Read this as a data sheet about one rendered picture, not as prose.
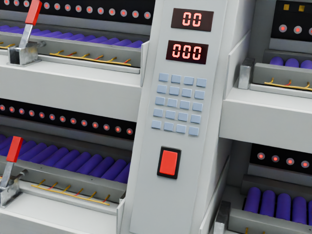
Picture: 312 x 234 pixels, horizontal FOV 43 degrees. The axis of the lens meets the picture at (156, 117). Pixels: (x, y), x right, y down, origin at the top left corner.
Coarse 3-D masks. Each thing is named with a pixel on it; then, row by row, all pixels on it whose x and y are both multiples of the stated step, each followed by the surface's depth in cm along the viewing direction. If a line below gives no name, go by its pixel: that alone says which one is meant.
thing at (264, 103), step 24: (288, 24) 57; (240, 48) 49; (288, 48) 58; (240, 72) 47; (264, 72) 49; (288, 72) 48; (240, 96) 45; (264, 96) 45; (288, 96) 46; (240, 120) 44; (264, 120) 43; (288, 120) 42; (264, 144) 44; (288, 144) 43
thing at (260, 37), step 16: (256, 0) 62; (272, 0) 61; (288, 0) 61; (304, 0) 60; (256, 16) 62; (272, 16) 61; (256, 32) 62; (256, 48) 62; (240, 144) 63; (240, 160) 63; (240, 176) 63
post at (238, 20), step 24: (240, 0) 44; (240, 24) 48; (144, 72) 46; (216, 72) 44; (144, 96) 46; (216, 96) 44; (144, 120) 46; (216, 120) 44; (216, 144) 45; (216, 168) 49; (192, 216) 45
